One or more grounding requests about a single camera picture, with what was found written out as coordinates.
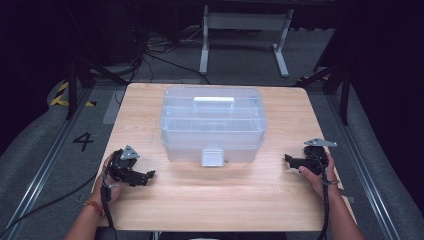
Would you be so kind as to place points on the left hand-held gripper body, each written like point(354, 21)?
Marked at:
point(121, 166)

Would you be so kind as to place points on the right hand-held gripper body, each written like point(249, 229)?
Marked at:
point(315, 160)

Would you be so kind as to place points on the clear plastic storage box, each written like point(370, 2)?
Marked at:
point(213, 126)

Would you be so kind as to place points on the person's right hand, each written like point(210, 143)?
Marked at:
point(318, 183)

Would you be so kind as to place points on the person's left hand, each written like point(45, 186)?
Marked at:
point(101, 191)

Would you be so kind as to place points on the grey floor tape piece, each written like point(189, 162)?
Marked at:
point(348, 196)

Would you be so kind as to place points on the black tripod stand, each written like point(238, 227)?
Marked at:
point(345, 93)
point(71, 86)

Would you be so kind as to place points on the yellow black floor tape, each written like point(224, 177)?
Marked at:
point(58, 99)

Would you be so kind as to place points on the metal floor rail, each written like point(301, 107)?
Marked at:
point(363, 170)
point(46, 163)

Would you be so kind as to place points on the grey metal table frame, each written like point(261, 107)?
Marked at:
point(246, 21)

